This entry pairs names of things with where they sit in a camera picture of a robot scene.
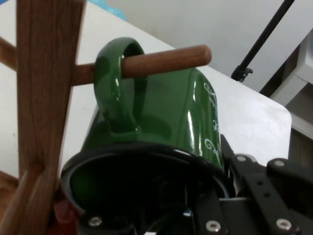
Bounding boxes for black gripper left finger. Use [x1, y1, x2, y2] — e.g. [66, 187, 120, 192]
[78, 175, 221, 235]

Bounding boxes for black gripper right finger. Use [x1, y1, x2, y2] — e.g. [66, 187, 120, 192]
[220, 133, 313, 235]

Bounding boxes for green enamel mug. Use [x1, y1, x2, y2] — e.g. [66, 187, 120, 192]
[60, 36, 234, 222]

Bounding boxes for black tripod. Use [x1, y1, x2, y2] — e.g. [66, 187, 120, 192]
[230, 0, 296, 83]

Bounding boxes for brown wooden mug tree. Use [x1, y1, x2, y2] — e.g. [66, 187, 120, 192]
[0, 0, 212, 235]

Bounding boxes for cyan foam mat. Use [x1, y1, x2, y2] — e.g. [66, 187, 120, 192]
[87, 0, 128, 22]

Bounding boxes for white furniture frame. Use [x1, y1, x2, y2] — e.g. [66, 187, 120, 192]
[258, 31, 313, 138]

